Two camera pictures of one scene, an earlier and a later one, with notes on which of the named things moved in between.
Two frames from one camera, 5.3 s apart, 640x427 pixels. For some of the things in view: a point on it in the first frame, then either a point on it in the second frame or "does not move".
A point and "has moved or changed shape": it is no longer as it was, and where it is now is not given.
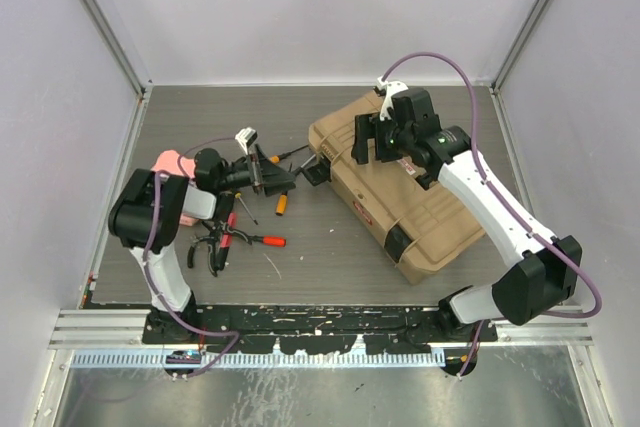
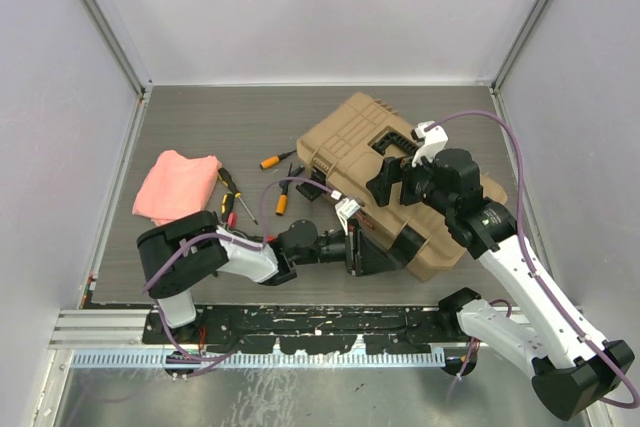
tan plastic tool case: x=421 y=229 has moved or changed shape
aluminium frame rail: x=99 y=329 does not move
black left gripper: x=274 y=179 to x=372 y=258
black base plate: x=312 y=328 does not move
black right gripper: x=369 y=126 to x=390 y=173
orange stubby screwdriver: x=282 y=203 does not move
